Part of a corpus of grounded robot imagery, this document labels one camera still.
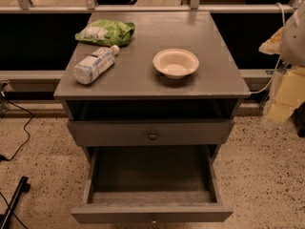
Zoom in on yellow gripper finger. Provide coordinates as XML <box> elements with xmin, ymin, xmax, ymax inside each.
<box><xmin>262</xmin><ymin>67</ymin><xmax>305</xmax><ymax>130</ymax></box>
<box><xmin>258</xmin><ymin>28</ymin><xmax>283</xmax><ymax>54</ymax></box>

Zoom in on blue label plastic bottle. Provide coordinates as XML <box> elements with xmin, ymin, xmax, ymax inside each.
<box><xmin>73</xmin><ymin>45</ymin><xmax>120</xmax><ymax>85</ymax></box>

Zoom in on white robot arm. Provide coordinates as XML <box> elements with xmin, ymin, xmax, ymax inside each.
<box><xmin>258</xmin><ymin>3</ymin><xmax>305</xmax><ymax>129</ymax></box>

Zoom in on closed upper grey drawer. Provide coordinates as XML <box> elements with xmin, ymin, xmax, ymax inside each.
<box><xmin>68</xmin><ymin>119</ymin><xmax>234</xmax><ymax>147</ymax></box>

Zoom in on round upper drawer knob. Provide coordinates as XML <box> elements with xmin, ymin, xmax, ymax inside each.
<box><xmin>149</xmin><ymin>132</ymin><xmax>157</xmax><ymax>140</ymax></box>

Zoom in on grey wooden drawer cabinet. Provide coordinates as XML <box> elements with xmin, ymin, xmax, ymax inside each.
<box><xmin>52</xmin><ymin>10</ymin><xmax>252</xmax><ymax>162</ymax></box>

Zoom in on open lower grey drawer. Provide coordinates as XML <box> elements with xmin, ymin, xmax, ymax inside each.
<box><xmin>71</xmin><ymin>146</ymin><xmax>233</xmax><ymax>224</ymax></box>

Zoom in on white paper bowl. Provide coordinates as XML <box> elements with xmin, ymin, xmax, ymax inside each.
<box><xmin>152</xmin><ymin>49</ymin><xmax>199</xmax><ymax>79</ymax></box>

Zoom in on green chip bag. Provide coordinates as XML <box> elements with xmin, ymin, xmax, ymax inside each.
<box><xmin>75</xmin><ymin>19</ymin><xmax>135</xmax><ymax>47</ymax></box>

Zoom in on black stand leg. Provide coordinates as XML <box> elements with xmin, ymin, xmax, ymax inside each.
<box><xmin>0</xmin><ymin>177</ymin><xmax>31</xmax><ymax>229</ymax></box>

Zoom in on black floor cable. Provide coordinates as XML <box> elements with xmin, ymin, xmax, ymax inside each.
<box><xmin>0</xmin><ymin>91</ymin><xmax>36</xmax><ymax>162</ymax></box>

